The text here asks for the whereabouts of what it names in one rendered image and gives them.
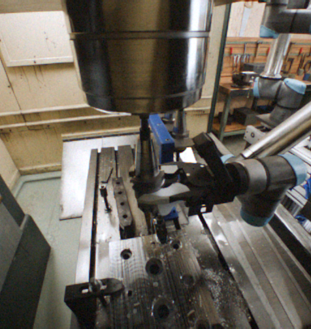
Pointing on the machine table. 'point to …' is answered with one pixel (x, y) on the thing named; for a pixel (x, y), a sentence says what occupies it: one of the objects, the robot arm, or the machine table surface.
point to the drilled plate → (118, 307)
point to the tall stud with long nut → (104, 196)
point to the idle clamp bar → (122, 205)
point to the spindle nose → (139, 53)
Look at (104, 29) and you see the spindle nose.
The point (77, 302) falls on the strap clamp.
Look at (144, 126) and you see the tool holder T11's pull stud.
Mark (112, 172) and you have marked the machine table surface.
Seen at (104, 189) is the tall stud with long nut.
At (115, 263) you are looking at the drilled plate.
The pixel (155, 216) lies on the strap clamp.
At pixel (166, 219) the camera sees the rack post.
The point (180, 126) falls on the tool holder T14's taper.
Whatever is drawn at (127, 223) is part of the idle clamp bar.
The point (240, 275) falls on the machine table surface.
